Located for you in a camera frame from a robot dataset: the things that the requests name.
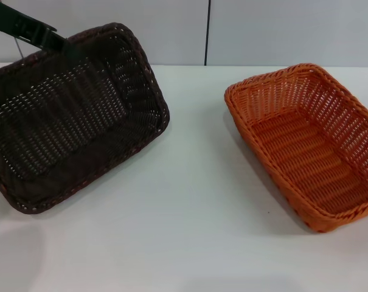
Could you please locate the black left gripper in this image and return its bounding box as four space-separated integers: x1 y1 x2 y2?
0 12 72 55

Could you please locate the dark brown wicker basket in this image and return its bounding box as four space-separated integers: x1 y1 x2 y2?
0 22 170 215

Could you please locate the orange wicker basket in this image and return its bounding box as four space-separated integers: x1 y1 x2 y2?
223 63 368 234

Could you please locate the black vertical wall strip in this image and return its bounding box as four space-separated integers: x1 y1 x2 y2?
204 0 211 66

